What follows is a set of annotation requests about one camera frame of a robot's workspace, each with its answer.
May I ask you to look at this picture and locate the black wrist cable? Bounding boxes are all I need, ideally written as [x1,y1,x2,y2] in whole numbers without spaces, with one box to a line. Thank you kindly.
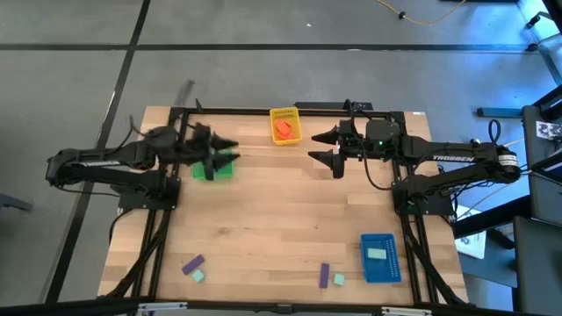
[349,99,396,192]

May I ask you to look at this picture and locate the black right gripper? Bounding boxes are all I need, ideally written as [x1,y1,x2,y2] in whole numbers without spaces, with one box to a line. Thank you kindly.
[307,118,368,180]

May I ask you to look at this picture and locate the black aluminium table frame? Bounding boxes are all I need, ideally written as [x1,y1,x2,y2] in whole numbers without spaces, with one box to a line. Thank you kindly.
[131,106,440,308]

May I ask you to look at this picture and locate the blue floor bar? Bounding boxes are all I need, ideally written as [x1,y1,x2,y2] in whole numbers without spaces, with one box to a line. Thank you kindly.
[477,106,524,119]

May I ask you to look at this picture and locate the black cable bundle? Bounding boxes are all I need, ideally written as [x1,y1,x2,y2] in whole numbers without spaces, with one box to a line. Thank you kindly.
[104,208,170,299]
[401,214,469,307]

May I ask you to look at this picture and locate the silver metal bracket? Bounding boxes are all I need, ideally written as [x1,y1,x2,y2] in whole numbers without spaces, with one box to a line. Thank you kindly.
[137,301,189,315]
[380,306,434,316]

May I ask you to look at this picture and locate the green plastic basket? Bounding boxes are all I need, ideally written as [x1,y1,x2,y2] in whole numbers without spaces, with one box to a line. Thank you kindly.
[191,148,236,182]

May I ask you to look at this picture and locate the dark grey cabinet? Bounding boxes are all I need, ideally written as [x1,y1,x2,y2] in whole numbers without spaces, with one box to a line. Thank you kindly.
[522,104,562,225]
[512,214,562,316]

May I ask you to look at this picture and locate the yellow floor cable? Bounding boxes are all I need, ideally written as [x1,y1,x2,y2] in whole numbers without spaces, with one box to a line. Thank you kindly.
[377,0,466,25]

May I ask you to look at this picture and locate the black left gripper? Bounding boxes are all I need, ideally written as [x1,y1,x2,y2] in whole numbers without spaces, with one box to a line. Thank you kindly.
[186,123,242,181]

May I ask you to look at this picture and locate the blue plastic basket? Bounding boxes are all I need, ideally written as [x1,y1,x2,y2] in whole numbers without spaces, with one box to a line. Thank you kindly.
[360,233,402,284]

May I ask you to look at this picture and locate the yellow plastic basket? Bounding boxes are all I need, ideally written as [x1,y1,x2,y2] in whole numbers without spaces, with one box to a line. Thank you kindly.
[269,106,304,147]

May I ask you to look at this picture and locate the white paper sheet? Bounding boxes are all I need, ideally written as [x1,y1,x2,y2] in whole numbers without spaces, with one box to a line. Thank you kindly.
[454,205,487,260]

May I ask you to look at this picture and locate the black rig beam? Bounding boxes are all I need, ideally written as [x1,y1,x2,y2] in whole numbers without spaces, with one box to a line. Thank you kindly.
[0,297,562,316]

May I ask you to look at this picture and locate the black white patterned tag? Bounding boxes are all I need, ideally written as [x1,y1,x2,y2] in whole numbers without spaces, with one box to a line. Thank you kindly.
[534,121,562,140]

